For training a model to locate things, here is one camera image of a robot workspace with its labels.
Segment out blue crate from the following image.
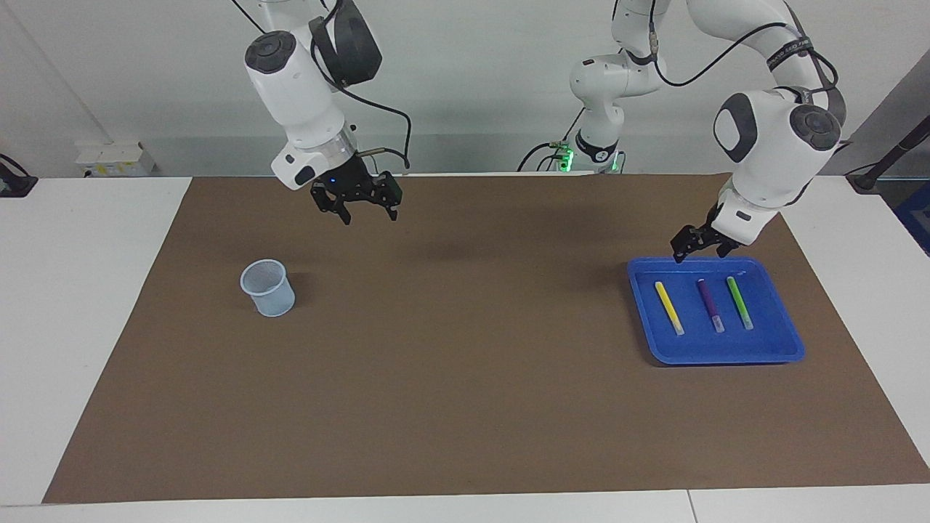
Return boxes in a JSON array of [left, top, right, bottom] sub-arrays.
[[892, 182, 930, 256]]

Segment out light blue mesh cup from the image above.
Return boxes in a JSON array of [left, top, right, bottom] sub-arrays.
[[240, 259, 296, 318]]

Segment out blue plastic tray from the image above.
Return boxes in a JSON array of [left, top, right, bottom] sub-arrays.
[[626, 256, 806, 365]]

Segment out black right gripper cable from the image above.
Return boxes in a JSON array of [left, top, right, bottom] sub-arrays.
[[312, 0, 413, 171]]

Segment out black stand pole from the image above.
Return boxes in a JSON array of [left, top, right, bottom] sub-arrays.
[[846, 116, 930, 193]]

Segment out yellow highlighter pen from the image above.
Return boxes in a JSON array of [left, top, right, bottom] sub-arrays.
[[655, 281, 685, 336]]

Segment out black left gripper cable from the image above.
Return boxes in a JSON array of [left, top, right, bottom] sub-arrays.
[[614, 0, 844, 153]]

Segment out black left base cable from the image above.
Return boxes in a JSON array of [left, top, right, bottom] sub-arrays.
[[517, 109, 584, 173]]

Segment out purple highlighter pen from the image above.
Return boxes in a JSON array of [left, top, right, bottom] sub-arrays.
[[696, 278, 726, 334]]

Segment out black clamp mount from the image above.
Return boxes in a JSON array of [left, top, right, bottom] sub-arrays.
[[0, 154, 39, 198]]

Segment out green highlighter pen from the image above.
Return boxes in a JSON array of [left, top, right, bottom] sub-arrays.
[[726, 276, 754, 331]]

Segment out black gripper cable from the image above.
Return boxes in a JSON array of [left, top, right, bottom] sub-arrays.
[[312, 0, 413, 171], [614, 0, 844, 153]]

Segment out white power socket box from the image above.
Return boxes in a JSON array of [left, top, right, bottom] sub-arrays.
[[75, 142, 155, 177]]

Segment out brown table mat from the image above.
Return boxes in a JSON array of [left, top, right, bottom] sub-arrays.
[[42, 173, 930, 504]]

